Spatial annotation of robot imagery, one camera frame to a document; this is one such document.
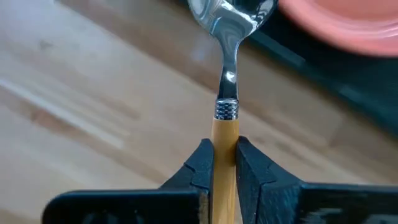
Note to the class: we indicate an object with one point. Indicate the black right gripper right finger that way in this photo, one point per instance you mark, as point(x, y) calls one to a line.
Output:
point(264, 193)

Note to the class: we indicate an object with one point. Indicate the dark green plastic tray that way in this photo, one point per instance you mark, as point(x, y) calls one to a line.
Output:
point(357, 81)

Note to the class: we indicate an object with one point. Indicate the orange plastic plate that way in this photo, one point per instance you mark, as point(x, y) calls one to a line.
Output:
point(342, 25)

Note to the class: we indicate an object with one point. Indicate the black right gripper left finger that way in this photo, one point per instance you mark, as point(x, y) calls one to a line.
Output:
point(192, 177)

